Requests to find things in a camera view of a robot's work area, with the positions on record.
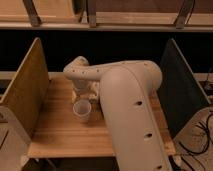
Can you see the left wooden side panel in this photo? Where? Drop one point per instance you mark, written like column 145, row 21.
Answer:
column 22, row 100

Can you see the dark right side panel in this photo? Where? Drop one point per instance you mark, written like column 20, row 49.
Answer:
column 180, row 94

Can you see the wooden shelf with brackets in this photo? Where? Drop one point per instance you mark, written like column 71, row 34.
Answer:
column 108, row 15

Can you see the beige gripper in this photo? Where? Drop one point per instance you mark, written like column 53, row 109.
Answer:
column 80, row 88

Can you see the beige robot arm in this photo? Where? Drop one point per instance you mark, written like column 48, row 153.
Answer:
column 124, row 89

